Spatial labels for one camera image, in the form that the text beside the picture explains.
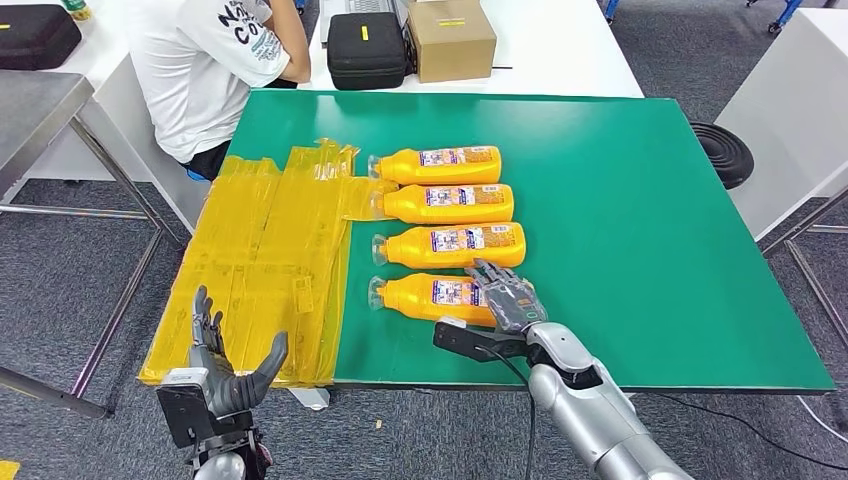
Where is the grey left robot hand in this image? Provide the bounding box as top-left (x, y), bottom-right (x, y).
top-left (188, 285), bottom-right (290, 419)

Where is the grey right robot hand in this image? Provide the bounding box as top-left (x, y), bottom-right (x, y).
top-left (464, 258), bottom-right (550, 335)

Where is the orange detergent bottle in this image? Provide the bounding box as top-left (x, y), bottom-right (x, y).
top-left (370, 183), bottom-right (515, 226)
top-left (367, 272), bottom-right (538, 328)
top-left (367, 145), bottom-right (503, 186)
top-left (370, 221), bottom-right (527, 270)

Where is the white table foot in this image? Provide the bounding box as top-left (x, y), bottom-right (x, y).
top-left (289, 387), bottom-right (331, 412)

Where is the yellow taped plastic sheet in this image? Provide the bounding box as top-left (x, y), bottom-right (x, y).
top-left (137, 137), bottom-right (399, 389)

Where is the black ribbed round stool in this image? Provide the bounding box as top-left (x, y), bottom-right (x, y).
top-left (688, 121), bottom-right (755, 191)

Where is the brown cardboard box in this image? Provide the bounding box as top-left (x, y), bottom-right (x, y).
top-left (405, 0), bottom-right (498, 84)

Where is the black zip case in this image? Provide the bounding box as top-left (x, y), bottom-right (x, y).
top-left (326, 11), bottom-right (408, 91)
top-left (0, 3), bottom-right (83, 72)

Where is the person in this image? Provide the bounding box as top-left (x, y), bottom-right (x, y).
top-left (125, 0), bottom-right (313, 183)

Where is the white table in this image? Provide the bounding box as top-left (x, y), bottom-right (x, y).
top-left (714, 7), bottom-right (848, 241)

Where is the steel table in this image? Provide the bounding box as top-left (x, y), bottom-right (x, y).
top-left (0, 70), bottom-right (183, 420)

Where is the blue wheeled cart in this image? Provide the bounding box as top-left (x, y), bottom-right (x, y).
top-left (745, 0), bottom-right (826, 36)

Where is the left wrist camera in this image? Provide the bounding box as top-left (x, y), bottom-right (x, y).
top-left (155, 368), bottom-right (217, 450)

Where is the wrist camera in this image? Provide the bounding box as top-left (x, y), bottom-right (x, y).
top-left (433, 317), bottom-right (531, 364)
top-left (155, 368), bottom-right (217, 450)

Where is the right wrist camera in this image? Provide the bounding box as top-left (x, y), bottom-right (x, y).
top-left (433, 317), bottom-right (531, 364)

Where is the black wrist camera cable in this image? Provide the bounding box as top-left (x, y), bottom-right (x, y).
top-left (475, 344), bottom-right (538, 480)

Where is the black floor cable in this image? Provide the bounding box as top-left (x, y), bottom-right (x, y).
top-left (662, 394), bottom-right (848, 465)

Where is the steel leg frame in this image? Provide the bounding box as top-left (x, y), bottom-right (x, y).
top-left (760, 185), bottom-right (848, 352)

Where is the white floor cable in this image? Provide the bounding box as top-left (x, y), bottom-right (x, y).
top-left (794, 395), bottom-right (848, 444)

